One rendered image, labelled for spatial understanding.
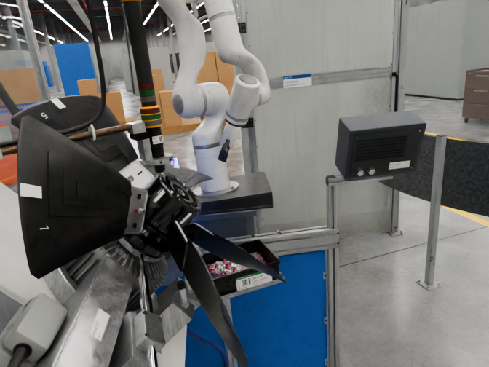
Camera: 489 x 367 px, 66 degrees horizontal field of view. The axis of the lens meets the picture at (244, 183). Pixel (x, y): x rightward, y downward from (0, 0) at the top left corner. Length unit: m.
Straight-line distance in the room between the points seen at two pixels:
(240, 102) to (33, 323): 0.89
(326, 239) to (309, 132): 1.49
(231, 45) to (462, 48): 9.24
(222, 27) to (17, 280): 0.91
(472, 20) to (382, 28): 7.59
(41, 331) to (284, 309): 1.08
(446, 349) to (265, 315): 1.07
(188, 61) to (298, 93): 1.44
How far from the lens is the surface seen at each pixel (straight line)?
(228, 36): 1.28
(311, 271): 1.49
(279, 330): 1.62
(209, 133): 1.44
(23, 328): 0.63
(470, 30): 10.42
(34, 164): 0.58
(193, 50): 1.43
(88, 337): 0.63
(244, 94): 1.24
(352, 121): 1.33
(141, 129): 0.85
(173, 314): 0.90
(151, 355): 0.63
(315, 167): 2.89
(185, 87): 1.40
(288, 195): 2.90
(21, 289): 0.80
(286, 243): 1.39
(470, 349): 2.34
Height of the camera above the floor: 1.49
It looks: 19 degrees down
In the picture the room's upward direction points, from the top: 5 degrees counter-clockwise
